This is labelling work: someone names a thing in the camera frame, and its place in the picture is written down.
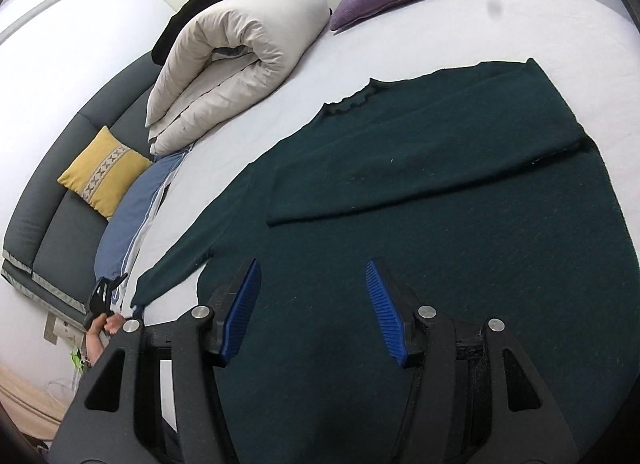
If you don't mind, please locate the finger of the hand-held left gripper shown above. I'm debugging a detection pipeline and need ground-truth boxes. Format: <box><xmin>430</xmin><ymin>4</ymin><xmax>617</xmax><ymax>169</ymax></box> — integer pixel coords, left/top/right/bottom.
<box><xmin>89</xmin><ymin>274</ymin><xmax>128</xmax><ymax>319</ymax></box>

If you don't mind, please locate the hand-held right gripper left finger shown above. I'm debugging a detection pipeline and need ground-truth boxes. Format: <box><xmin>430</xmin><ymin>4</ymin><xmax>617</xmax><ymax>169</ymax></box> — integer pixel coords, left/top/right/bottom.
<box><xmin>47</xmin><ymin>258</ymin><xmax>263</xmax><ymax>464</ymax></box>

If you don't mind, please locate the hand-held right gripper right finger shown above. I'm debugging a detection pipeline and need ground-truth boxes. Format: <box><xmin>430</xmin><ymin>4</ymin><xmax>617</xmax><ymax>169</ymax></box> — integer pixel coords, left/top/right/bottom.
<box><xmin>365</xmin><ymin>259</ymin><xmax>593</xmax><ymax>464</ymax></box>

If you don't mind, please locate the dark green sweater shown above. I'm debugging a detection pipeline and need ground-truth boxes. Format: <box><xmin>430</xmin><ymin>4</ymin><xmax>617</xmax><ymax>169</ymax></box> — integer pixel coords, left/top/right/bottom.
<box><xmin>131</xmin><ymin>58</ymin><xmax>640</xmax><ymax>464</ymax></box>

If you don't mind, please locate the person's left forearm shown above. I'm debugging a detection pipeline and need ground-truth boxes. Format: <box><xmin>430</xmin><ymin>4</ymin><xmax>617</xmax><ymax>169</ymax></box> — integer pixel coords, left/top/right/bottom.
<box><xmin>82</xmin><ymin>329</ymin><xmax>108</xmax><ymax>365</ymax></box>

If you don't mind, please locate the grey upholstered headboard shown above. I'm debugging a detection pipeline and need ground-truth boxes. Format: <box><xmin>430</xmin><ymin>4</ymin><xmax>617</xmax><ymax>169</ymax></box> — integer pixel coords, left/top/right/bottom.
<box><xmin>0</xmin><ymin>51</ymin><xmax>168</xmax><ymax>317</ymax></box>

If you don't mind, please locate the blue pillow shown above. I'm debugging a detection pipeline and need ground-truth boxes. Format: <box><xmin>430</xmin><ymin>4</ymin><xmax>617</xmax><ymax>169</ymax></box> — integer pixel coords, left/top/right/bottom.
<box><xmin>95</xmin><ymin>147</ymin><xmax>193</xmax><ymax>305</ymax></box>

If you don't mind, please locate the yellow patterned cushion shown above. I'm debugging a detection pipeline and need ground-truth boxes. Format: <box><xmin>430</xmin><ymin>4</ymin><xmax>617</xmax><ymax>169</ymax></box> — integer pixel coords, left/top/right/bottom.
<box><xmin>56</xmin><ymin>125</ymin><xmax>155</xmax><ymax>221</ymax></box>

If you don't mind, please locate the rolled beige duvet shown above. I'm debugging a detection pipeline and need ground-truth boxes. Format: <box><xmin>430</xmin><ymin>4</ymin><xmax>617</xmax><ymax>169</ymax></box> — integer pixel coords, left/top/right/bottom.
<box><xmin>145</xmin><ymin>0</ymin><xmax>332</xmax><ymax>157</ymax></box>

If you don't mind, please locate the bed with white sheet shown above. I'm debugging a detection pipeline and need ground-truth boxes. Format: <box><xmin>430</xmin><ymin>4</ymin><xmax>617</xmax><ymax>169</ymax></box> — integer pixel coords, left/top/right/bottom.
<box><xmin>112</xmin><ymin>0</ymin><xmax>640</xmax><ymax>425</ymax></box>

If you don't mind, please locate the black cloth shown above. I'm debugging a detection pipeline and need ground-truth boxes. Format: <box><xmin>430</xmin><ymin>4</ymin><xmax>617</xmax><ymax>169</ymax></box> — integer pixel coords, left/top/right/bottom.
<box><xmin>151</xmin><ymin>0</ymin><xmax>332</xmax><ymax>66</ymax></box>

